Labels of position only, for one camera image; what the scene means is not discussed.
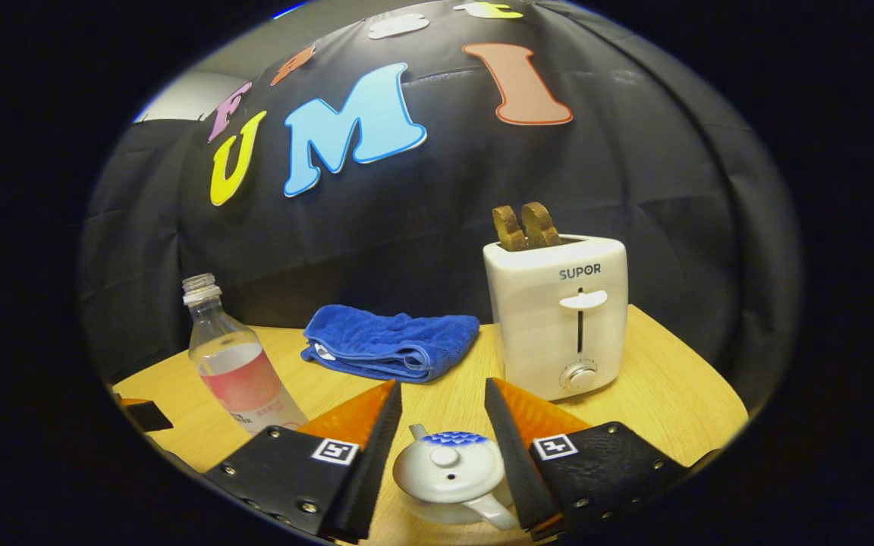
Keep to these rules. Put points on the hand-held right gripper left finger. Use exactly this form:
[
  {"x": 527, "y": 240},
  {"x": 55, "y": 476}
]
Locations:
[{"x": 372, "y": 462}]

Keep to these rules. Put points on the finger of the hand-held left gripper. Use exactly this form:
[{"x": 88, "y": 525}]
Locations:
[{"x": 147, "y": 415}]

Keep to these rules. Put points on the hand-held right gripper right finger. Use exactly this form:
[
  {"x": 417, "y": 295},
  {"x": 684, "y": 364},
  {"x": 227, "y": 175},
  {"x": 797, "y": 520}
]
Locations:
[{"x": 517, "y": 455}]

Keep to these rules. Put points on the white blue patterned teacup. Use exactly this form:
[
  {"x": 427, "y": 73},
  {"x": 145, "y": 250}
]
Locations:
[{"x": 482, "y": 509}]

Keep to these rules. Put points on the white teacup lid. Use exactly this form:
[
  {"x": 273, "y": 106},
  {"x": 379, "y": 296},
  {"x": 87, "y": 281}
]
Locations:
[{"x": 444, "y": 466}]

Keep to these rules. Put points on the clear water bottle pink label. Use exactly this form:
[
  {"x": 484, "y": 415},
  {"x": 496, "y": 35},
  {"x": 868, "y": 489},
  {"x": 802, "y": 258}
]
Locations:
[{"x": 243, "y": 379}]

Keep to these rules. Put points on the blue folded towel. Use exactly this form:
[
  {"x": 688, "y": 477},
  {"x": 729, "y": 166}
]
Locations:
[{"x": 391, "y": 341}]

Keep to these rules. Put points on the white toaster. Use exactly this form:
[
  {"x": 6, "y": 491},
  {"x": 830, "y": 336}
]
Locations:
[{"x": 551, "y": 334}]

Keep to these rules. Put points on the black backdrop cloth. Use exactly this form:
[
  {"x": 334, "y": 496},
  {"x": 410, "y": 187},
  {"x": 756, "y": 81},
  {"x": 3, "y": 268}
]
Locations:
[{"x": 634, "y": 167}]

